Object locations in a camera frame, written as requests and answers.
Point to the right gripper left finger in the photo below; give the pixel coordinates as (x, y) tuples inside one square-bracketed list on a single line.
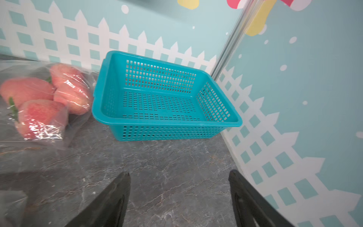
[(109, 208)]

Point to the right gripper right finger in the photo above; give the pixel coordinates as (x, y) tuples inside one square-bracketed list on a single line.
[(250, 208)]

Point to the clear blue zip-top bag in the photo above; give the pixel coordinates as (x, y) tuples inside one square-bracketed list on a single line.
[(9, 114)]

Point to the large pink peach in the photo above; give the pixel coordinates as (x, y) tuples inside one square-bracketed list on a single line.
[(16, 91)]

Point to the green zipper bag with coasters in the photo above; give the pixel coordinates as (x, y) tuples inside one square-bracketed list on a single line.
[(13, 205)]

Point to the teal plastic basket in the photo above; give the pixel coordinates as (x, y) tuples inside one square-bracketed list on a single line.
[(143, 99)]

